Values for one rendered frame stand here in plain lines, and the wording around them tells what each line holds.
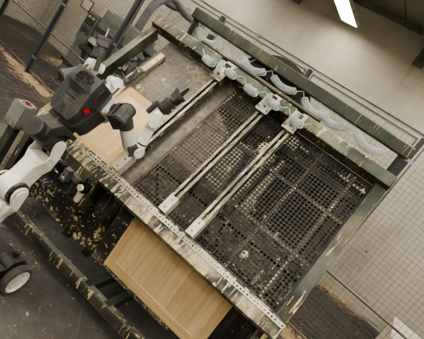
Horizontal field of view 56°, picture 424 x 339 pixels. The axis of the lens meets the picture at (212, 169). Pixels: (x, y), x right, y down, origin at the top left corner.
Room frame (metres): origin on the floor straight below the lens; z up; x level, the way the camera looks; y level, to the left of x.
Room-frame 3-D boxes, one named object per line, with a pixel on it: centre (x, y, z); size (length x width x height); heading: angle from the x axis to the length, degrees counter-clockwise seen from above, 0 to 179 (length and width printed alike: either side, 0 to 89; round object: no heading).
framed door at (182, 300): (2.49, -0.18, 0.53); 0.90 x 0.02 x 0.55; 73
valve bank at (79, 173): (2.47, 0.82, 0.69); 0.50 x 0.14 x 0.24; 73
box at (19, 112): (2.53, 1.26, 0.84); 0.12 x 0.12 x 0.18; 73
